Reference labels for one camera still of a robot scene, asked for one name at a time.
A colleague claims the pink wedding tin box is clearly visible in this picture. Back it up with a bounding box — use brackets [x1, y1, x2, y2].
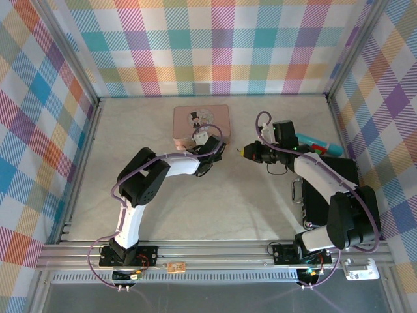
[171, 104, 234, 151]

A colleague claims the small red green block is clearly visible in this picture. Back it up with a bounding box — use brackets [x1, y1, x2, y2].
[308, 143, 328, 157]

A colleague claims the teal marker pen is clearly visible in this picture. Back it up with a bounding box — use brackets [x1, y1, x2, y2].
[295, 132, 345, 157]

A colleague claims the black hard case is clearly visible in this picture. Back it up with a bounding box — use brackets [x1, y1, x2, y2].
[291, 155, 361, 232]

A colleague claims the small black electronics module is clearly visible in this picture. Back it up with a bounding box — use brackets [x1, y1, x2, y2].
[112, 269, 144, 283]
[298, 267, 322, 282]

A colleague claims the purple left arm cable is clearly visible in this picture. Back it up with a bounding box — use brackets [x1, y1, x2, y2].
[87, 123, 225, 290]

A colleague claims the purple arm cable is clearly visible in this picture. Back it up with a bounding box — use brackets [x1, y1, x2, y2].
[255, 110, 382, 290]
[87, 123, 225, 290]

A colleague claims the thin black gripper wire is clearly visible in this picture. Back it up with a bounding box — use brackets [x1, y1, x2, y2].
[265, 162, 289, 176]

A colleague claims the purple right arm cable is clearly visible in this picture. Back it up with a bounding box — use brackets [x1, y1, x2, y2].
[255, 110, 382, 290]

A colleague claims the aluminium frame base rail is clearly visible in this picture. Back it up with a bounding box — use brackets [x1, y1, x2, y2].
[35, 239, 392, 271]

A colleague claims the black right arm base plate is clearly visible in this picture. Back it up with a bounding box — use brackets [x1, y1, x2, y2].
[272, 244, 332, 265]

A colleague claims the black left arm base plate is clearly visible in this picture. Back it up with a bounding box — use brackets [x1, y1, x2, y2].
[99, 246, 159, 267]

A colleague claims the aluminium frame post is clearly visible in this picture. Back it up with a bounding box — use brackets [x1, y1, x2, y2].
[324, 0, 392, 102]
[31, 0, 102, 107]

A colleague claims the white plastic bracket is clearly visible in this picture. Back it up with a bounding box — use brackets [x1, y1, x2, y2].
[341, 258, 381, 281]

